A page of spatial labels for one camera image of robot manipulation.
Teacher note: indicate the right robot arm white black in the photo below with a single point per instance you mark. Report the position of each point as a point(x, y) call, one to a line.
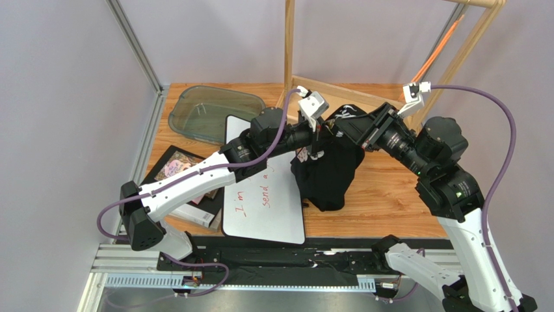
point(451, 194)

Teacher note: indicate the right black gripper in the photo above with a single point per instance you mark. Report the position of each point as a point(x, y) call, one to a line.
point(372, 127)

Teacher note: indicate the black white book stack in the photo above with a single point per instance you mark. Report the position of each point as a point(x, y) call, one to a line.
point(207, 218)

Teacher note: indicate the black floral t shirt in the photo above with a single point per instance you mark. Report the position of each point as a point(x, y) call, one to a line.
point(325, 181)

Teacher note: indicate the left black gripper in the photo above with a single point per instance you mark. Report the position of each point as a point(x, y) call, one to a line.
point(317, 136)

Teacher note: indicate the grey transparent plastic bin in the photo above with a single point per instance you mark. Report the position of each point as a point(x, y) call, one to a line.
point(201, 111)

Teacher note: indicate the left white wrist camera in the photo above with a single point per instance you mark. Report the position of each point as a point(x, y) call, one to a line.
point(312, 105)

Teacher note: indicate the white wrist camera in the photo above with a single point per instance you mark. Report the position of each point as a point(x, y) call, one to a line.
point(312, 105)
point(413, 96)

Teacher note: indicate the whiteboard with red writing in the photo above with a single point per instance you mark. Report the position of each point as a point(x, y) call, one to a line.
point(266, 206)

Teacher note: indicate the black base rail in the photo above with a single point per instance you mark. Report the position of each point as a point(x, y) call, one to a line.
point(335, 262)

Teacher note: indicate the wooden clothes rack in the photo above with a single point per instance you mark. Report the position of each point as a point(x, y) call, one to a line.
point(339, 95)

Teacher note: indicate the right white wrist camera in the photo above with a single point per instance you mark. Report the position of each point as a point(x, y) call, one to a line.
point(413, 96)

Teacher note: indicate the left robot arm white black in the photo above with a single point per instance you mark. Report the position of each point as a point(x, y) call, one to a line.
point(143, 208)

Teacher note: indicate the illustrated book on top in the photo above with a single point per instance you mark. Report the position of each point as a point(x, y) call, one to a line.
point(175, 160)

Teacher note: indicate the orange plastic hanger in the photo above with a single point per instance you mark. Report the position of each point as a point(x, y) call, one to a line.
point(437, 50)

